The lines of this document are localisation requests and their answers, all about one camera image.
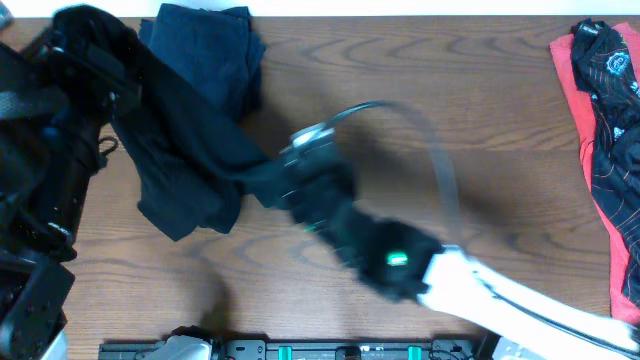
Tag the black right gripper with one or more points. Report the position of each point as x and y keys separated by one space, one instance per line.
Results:
x=298 y=176

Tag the plain black t-shirt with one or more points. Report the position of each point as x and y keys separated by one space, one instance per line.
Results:
x=194 y=161

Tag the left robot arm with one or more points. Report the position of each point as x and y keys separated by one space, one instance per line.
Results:
x=56 y=96

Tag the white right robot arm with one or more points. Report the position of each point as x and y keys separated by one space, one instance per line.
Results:
x=401 y=262

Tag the folded dark blue garment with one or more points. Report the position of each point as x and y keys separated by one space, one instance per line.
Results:
x=217 y=52

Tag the red garment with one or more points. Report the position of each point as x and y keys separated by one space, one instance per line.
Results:
x=580 y=107

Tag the black patterned jersey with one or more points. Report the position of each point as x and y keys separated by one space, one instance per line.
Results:
x=602 y=67

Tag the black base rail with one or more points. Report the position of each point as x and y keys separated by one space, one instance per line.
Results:
x=265 y=350

